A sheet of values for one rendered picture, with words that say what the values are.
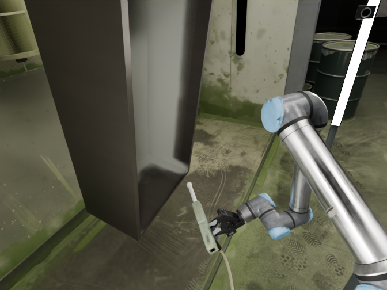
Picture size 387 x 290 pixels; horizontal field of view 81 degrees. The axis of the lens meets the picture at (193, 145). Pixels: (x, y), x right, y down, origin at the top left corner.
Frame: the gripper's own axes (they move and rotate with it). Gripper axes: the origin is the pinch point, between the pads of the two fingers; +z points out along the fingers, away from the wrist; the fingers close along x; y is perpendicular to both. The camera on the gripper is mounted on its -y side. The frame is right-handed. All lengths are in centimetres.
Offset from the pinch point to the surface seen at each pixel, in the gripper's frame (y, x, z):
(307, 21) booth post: -19, 134, -168
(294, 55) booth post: 8, 140, -152
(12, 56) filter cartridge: -110, 95, 51
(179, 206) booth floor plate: 37, 65, 20
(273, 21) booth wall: -29, 156, -147
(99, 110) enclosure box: -78, 3, 3
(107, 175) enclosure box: -51, 10, 20
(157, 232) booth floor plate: 31, 45, 41
